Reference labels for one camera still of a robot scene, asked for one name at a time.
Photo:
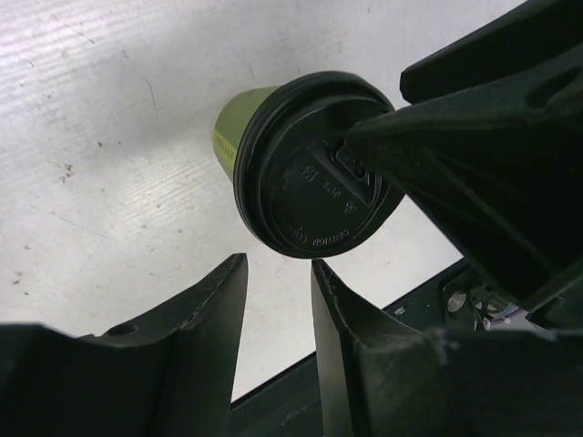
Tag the black plastic cup lid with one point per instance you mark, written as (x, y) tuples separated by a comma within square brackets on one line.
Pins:
[(299, 187)]

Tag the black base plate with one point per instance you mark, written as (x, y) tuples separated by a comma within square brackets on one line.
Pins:
[(289, 404)]

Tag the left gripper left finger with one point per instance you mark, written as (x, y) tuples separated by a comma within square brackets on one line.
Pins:
[(167, 372)]

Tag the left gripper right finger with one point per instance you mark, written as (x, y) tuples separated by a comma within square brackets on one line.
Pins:
[(381, 377)]

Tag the green paper coffee cup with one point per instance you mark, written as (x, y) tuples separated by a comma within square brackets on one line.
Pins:
[(232, 122)]

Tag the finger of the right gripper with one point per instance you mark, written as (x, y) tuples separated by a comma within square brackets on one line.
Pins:
[(498, 169), (526, 36)]

